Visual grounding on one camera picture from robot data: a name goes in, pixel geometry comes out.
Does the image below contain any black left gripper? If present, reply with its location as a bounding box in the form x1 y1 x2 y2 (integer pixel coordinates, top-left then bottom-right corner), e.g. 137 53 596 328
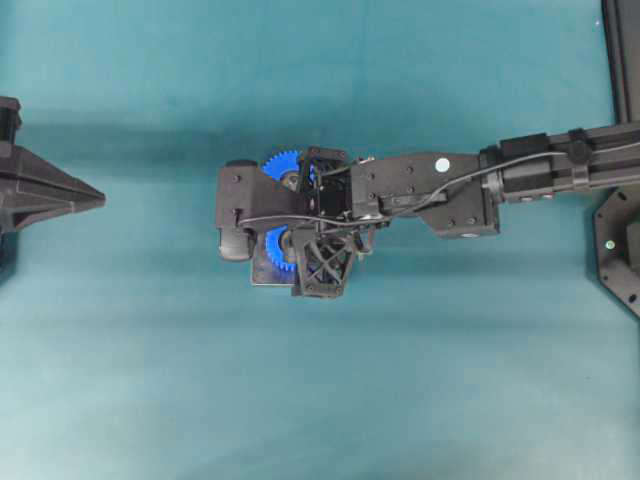
0 95 107 271

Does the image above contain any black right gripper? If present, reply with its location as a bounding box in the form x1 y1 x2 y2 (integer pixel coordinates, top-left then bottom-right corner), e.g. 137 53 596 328
290 146 361 299

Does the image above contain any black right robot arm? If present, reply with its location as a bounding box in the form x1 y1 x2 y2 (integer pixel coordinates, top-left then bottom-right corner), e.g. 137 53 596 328
290 122 639 298

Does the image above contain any small blue plastic gear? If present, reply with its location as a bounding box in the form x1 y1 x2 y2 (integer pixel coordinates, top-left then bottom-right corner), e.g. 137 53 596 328
265 226 296 272

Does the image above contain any large blue plastic gear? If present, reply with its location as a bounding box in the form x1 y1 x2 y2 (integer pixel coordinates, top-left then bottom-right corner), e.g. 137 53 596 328
261 150 317 192

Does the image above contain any grey metal base plate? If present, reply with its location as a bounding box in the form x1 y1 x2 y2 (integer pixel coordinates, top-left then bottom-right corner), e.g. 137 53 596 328
250 244 296 287

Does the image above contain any black camera cable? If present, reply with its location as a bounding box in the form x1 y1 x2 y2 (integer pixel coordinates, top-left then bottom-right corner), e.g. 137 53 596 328
234 142 640 234

